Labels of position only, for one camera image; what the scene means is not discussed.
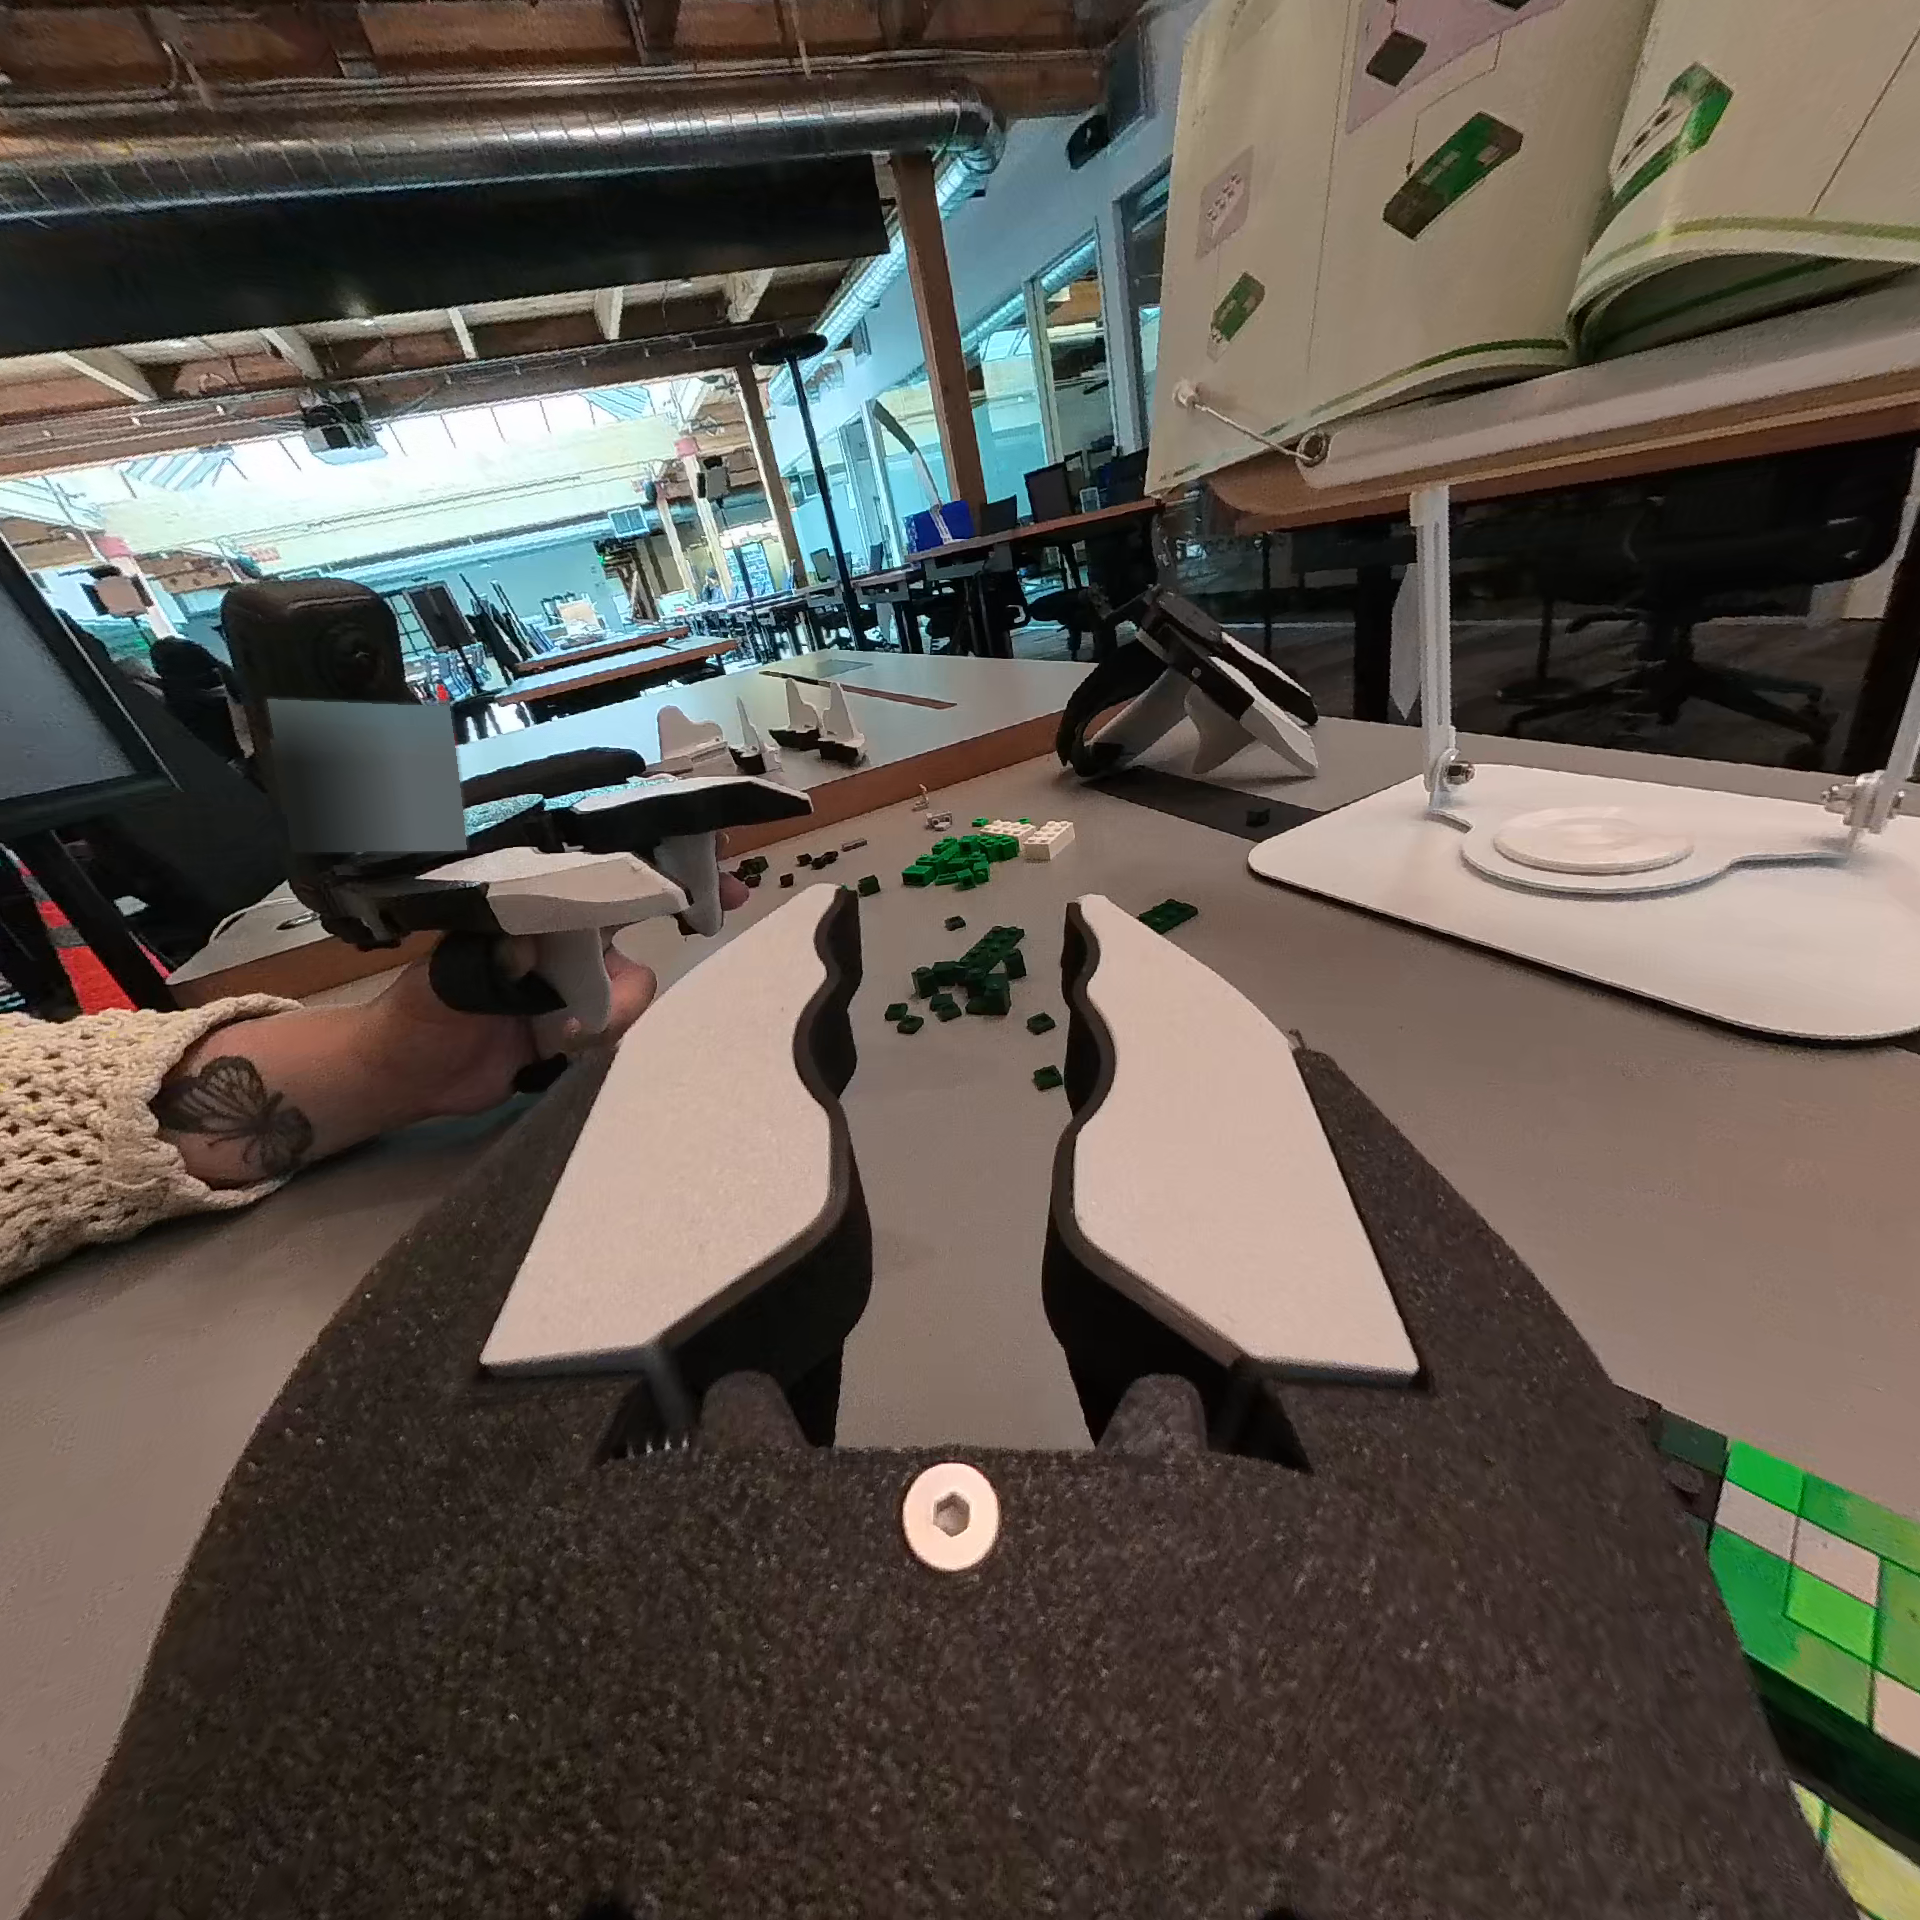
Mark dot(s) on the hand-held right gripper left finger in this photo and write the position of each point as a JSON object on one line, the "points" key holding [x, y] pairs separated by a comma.
{"points": [[691, 1142]]}

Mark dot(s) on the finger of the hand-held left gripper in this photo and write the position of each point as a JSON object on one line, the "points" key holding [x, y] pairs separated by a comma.
{"points": [[556, 889], [705, 802]]}

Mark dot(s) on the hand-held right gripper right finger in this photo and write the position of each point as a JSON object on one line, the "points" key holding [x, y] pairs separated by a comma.
{"points": [[1214, 1172]]}

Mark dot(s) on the person's left forearm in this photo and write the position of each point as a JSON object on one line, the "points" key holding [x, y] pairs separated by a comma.
{"points": [[89, 1142]]}

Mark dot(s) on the group of black lego pieces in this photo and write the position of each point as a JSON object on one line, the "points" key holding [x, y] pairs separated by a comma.
{"points": [[820, 861]]}

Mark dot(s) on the small grey lego parts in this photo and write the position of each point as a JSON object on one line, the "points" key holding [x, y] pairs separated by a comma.
{"points": [[932, 810]]}

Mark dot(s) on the dark green lego plate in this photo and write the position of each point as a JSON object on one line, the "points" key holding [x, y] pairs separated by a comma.
{"points": [[1166, 916]]}

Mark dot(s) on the pile of bright green lego bricks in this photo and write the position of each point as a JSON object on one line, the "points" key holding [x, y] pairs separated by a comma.
{"points": [[960, 859]]}

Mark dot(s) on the pile of dark green lego pieces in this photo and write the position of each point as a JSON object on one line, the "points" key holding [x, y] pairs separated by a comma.
{"points": [[984, 962]]}

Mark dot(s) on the green lego creeper model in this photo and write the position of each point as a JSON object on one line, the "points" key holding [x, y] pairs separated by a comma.
{"points": [[1828, 1590]]}

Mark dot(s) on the lego instruction booklet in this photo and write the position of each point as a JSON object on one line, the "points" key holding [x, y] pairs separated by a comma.
{"points": [[1348, 226]]}

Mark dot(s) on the person's left hand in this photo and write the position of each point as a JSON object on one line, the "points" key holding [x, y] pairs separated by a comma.
{"points": [[388, 1051]]}

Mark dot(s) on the spare white gripper finger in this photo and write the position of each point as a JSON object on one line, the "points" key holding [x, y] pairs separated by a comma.
{"points": [[796, 729], [681, 739], [844, 733], [748, 745]]}

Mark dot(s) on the black monitor on stand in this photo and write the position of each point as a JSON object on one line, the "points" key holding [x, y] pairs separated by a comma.
{"points": [[59, 706]]}

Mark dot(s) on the black ceiling panel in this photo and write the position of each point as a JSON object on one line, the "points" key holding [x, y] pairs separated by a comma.
{"points": [[451, 277]]}

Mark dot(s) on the spare hand-held gripper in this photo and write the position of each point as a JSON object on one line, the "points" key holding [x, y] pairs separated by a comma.
{"points": [[1185, 706]]}

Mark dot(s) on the white stand base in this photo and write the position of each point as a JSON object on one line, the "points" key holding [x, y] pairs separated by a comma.
{"points": [[1650, 931]]}

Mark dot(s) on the wooden pillar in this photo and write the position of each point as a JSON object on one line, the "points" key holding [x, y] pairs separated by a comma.
{"points": [[937, 330]]}

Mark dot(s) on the dark office chair under desk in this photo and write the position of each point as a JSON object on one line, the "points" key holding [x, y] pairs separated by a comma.
{"points": [[1694, 601]]}

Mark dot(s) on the silver air duct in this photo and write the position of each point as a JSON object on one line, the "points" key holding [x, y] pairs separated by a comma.
{"points": [[451, 150]]}

